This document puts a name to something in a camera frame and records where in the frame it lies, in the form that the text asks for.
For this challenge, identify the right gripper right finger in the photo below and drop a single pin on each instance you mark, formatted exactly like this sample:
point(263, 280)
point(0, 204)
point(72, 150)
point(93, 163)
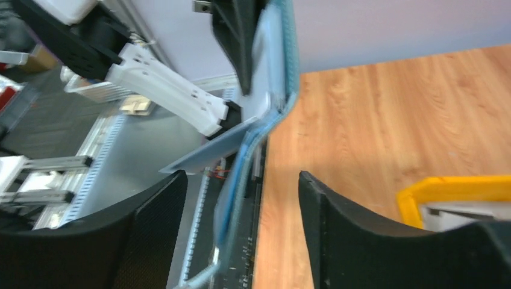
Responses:
point(351, 246)

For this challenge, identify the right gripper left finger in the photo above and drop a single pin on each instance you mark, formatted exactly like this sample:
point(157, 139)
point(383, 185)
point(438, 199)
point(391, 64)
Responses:
point(127, 245)

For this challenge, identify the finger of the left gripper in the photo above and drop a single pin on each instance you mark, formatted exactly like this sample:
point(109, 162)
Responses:
point(234, 24)

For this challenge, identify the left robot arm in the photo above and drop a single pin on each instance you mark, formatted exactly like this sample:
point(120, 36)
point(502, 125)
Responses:
point(90, 40)

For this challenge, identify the white grey cards stack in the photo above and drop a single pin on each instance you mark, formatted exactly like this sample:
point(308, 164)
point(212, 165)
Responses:
point(444, 216)

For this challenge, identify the left yellow bin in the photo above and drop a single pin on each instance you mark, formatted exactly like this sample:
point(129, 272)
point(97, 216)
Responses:
point(495, 188)

